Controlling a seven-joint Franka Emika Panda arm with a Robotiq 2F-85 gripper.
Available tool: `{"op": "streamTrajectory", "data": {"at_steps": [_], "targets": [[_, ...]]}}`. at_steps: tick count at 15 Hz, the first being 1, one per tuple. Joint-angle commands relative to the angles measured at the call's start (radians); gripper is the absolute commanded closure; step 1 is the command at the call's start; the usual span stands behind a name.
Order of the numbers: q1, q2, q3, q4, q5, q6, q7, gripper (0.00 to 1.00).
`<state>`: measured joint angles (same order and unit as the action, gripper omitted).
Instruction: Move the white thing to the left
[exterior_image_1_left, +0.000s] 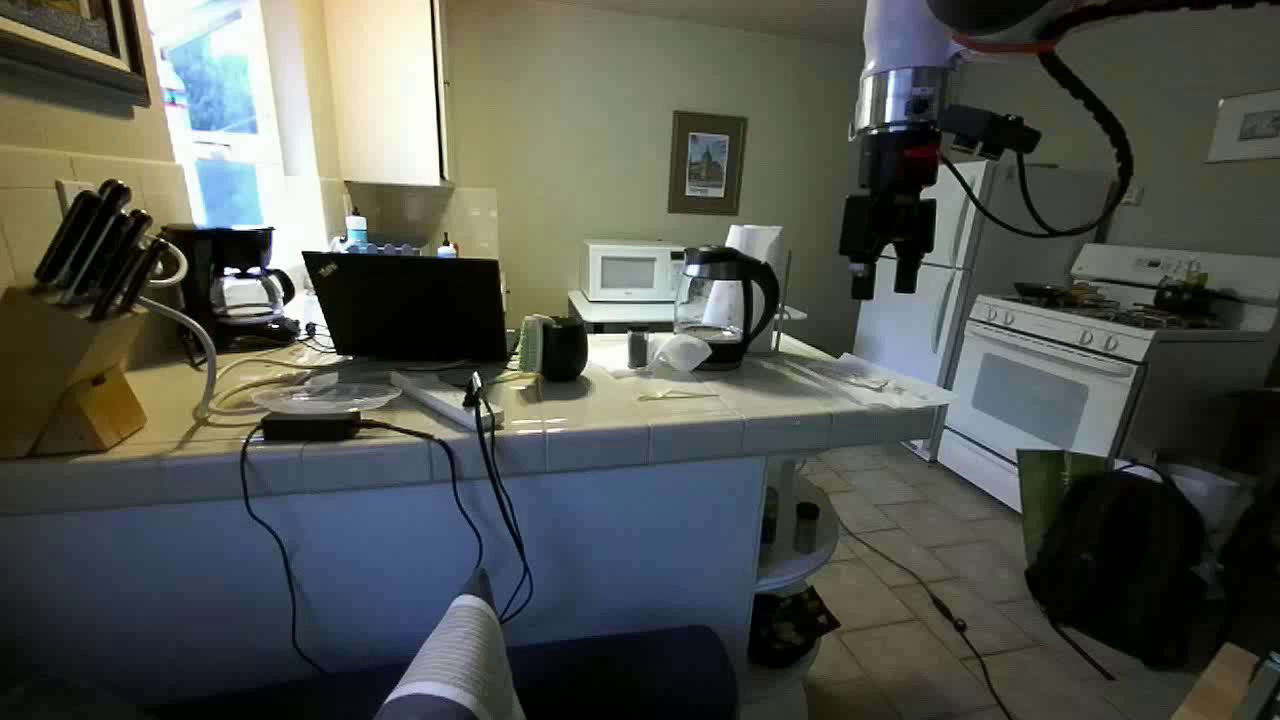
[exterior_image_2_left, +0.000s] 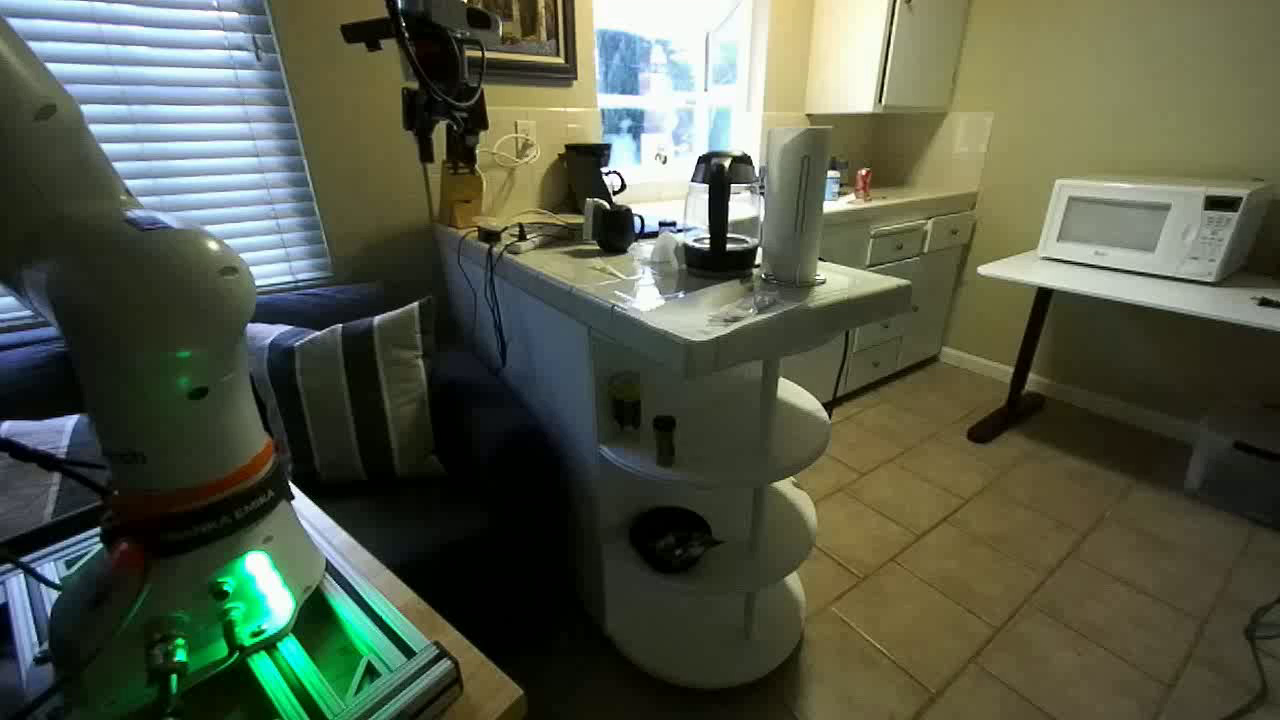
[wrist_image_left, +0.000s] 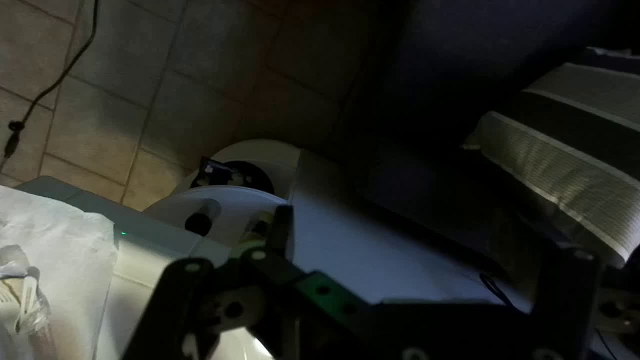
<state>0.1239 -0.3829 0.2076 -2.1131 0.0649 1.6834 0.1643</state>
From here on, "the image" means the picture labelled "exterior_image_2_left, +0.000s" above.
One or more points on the aluminium robot base mount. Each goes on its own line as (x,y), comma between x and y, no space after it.
(360,662)

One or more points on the white paper towel roll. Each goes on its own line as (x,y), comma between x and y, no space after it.
(798,203)

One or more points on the striped blue white pillow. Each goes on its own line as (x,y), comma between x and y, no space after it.
(347,395)

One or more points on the cream upper wall cabinet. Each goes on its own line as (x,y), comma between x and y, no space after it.
(887,54)

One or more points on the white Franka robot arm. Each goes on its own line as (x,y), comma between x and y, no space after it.
(145,347)

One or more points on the black coffee maker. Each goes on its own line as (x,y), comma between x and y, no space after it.
(587,169)

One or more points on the white window blinds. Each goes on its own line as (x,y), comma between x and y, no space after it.
(185,123)

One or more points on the kitchen window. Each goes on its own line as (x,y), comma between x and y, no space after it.
(673,81)

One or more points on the framed wall picture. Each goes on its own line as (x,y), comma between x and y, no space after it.
(533,33)

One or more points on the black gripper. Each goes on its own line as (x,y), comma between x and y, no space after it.
(444,95)

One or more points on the black mug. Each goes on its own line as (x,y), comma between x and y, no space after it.
(614,225)

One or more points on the black bowl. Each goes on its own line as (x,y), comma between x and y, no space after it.
(668,542)

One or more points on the jar with yellow label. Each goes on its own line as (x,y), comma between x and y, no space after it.
(624,403)

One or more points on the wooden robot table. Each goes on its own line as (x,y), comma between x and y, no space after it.
(443,643)

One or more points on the red can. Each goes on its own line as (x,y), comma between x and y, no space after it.
(862,187)

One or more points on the blue bottle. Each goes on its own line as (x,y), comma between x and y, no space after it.
(834,183)

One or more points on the small clear plastic bottle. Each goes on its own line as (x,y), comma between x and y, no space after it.
(667,251)

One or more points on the white microwave oven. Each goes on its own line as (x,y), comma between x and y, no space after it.
(1145,230)

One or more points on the cream lower kitchen cabinets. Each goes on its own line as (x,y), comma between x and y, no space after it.
(906,284)

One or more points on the white counter island with shelves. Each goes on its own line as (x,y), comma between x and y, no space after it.
(692,441)

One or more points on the white desk with black leg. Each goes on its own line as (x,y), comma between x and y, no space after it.
(1132,284)

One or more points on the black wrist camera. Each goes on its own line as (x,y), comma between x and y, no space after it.
(372,28)

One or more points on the dark blue sofa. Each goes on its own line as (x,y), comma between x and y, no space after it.
(443,506)

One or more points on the glass kettle with black base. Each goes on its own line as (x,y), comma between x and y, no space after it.
(723,203)

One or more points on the small dark bottle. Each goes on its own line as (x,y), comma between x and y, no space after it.
(667,441)

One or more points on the white storage bin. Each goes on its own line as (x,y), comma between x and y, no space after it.
(1235,464)

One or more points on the wooden knife block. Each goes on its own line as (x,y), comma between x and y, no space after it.
(463,198)

